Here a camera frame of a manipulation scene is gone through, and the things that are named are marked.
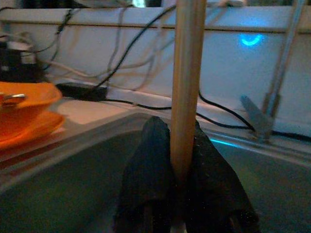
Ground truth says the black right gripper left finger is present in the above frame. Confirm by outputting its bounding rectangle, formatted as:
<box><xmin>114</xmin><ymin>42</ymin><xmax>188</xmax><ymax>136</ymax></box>
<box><xmin>114</xmin><ymin>116</ymin><xmax>178</xmax><ymax>233</ymax></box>

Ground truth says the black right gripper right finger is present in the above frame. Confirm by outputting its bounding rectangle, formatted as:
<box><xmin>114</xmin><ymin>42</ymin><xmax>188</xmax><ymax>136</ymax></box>
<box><xmin>186</xmin><ymin>120</ymin><xmax>262</xmax><ymax>233</ymax></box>

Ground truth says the wooden chopstick pair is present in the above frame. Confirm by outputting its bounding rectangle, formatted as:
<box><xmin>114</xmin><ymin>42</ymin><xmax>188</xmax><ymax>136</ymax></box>
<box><xmin>171</xmin><ymin>0</ymin><xmax>207</xmax><ymax>184</ymax></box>

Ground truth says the orange plastic plate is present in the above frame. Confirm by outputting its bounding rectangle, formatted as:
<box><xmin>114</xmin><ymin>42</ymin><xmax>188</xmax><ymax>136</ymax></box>
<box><xmin>0</xmin><ymin>110</ymin><xmax>66</xmax><ymax>152</ymax></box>

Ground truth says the orange plastic bowl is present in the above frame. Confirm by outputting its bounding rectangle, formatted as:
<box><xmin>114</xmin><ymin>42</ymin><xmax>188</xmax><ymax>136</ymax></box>
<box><xmin>0</xmin><ymin>81</ymin><xmax>63</xmax><ymax>129</ymax></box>

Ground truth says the stainless steel sink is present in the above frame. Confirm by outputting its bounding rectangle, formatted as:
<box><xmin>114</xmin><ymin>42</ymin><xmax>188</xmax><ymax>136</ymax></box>
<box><xmin>0</xmin><ymin>112</ymin><xmax>311</xmax><ymax>233</ymax></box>

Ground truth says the grey metal faucet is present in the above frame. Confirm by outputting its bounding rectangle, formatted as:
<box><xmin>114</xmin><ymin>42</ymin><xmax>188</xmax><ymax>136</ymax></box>
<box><xmin>240</xmin><ymin>0</ymin><xmax>307</xmax><ymax>144</ymax></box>

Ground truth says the black power adapter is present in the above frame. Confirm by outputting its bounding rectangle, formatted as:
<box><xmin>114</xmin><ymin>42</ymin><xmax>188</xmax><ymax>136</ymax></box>
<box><xmin>55</xmin><ymin>82</ymin><xmax>108</xmax><ymax>102</ymax></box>

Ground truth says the black charger box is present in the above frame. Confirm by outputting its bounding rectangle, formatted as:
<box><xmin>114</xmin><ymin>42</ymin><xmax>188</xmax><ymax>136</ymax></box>
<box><xmin>0</xmin><ymin>40</ymin><xmax>42</xmax><ymax>83</ymax></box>

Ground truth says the black counter cable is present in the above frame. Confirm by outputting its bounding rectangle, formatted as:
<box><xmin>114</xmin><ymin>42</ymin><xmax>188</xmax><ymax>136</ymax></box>
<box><xmin>105</xmin><ymin>91</ymin><xmax>311</xmax><ymax>143</ymax></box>

